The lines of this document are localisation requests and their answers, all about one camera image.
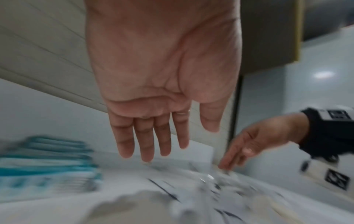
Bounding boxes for white table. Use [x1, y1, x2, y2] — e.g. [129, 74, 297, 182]
[0, 77, 354, 224]

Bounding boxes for person's left hand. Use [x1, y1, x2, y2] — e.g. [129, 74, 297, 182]
[84, 0, 244, 162]

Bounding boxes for person's right hand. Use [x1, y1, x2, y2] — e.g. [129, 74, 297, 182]
[218, 113, 309, 171]

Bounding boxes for white sachets stack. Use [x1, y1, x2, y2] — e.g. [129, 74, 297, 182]
[146, 177, 194, 204]

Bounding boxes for teal wet wipe packets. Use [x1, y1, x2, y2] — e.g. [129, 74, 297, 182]
[0, 135, 102, 197]

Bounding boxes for dark door frame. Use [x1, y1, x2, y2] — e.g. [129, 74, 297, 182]
[239, 0, 302, 76]

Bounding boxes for beige soap bars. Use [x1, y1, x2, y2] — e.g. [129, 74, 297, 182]
[260, 196, 305, 224]

